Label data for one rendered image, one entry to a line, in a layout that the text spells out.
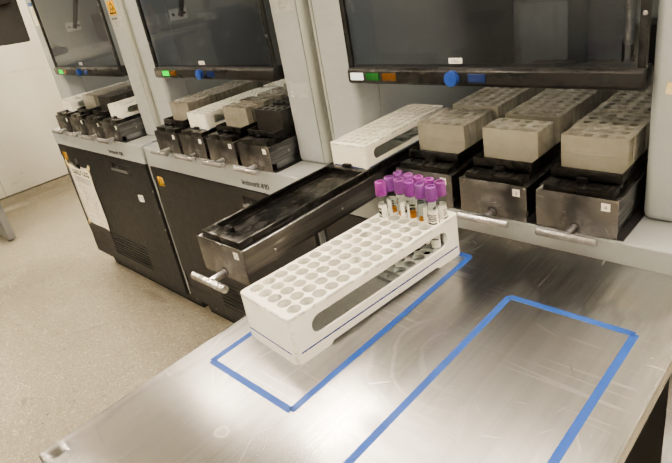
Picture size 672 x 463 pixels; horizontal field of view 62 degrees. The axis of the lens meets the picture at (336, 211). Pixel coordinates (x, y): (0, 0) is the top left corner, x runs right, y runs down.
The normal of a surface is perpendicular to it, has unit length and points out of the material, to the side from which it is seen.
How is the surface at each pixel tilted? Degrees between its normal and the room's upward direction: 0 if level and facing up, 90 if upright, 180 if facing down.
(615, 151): 90
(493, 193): 90
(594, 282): 0
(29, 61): 90
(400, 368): 0
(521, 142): 90
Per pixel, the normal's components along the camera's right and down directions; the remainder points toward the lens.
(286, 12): -0.67, 0.41
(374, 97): 0.72, 0.18
